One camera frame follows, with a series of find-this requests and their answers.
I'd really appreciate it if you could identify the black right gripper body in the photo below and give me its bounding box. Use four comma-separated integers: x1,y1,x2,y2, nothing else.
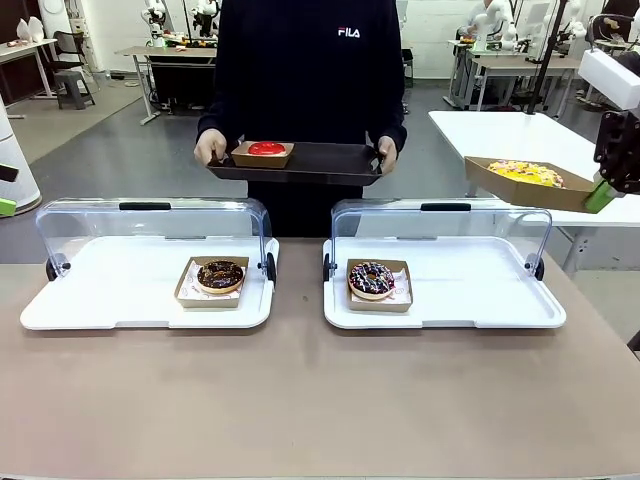
593,109,640,195

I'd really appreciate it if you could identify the yellow sprinkled donut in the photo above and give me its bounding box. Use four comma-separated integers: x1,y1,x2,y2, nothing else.
463,155,601,215

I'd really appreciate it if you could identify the yellow glazed sprinkle donut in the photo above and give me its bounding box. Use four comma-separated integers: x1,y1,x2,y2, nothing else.
487,158,566,190

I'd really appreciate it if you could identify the red glazed donut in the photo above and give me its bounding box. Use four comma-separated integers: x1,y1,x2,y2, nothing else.
247,140,287,156

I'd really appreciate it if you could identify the dark brown serving tray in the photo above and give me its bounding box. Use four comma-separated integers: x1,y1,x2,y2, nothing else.
205,141,387,187

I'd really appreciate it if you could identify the person's left forearm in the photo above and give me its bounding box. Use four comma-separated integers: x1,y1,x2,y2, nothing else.
372,59,409,144

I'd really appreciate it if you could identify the person's right forearm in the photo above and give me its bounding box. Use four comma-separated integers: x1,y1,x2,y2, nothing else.
197,59,236,139

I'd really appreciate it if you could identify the background person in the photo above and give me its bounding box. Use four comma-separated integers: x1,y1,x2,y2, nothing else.
457,0,494,41

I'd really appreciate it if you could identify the chocolate donut with nut bits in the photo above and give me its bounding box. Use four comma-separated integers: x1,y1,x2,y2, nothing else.
196,259,246,295

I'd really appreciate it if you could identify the sprinkled chocolate donut in box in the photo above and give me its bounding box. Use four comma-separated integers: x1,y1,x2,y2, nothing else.
345,258,415,312

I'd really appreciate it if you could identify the chocolate donut with colour sprinkles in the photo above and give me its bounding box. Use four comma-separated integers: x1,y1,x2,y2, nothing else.
347,260,396,301

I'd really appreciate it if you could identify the person in dark sweater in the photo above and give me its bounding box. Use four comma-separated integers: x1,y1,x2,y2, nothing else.
197,0,409,239

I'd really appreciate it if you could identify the person's right hand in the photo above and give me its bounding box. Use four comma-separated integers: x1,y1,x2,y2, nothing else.
193,128,232,165

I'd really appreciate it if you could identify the person's left hand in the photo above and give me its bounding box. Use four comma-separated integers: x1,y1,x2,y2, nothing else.
375,134,400,174

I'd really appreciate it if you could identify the white cylindrical appliance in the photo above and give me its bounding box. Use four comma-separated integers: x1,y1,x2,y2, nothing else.
0,94,43,212

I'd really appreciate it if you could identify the grey plastic stool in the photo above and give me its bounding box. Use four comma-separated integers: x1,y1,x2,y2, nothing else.
53,69,96,110

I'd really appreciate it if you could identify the black stand pole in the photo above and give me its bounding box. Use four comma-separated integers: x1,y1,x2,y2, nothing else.
524,0,571,117

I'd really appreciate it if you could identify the white table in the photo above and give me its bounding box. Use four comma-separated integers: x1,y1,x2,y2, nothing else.
428,109,640,274

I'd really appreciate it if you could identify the white desk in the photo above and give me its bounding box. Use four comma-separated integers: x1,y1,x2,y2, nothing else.
0,38,59,120

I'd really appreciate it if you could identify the white display tray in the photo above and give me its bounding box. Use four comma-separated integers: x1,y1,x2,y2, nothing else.
322,235,568,330
19,234,280,331

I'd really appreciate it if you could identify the grey background desk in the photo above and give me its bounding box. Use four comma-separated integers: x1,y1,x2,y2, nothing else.
449,39,584,111

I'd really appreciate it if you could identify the dark office chair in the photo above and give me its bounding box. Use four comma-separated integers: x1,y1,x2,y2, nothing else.
52,30,91,74

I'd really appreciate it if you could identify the clear dome display lid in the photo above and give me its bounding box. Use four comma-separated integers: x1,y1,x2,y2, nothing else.
330,198,554,274
34,197,274,274

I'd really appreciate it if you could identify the wooden top desk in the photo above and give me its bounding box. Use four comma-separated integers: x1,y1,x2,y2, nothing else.
114,45,219,126

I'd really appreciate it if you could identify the white printed paper liner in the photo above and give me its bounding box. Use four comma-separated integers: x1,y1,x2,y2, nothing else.
180,264,246,301
349,267,409,303

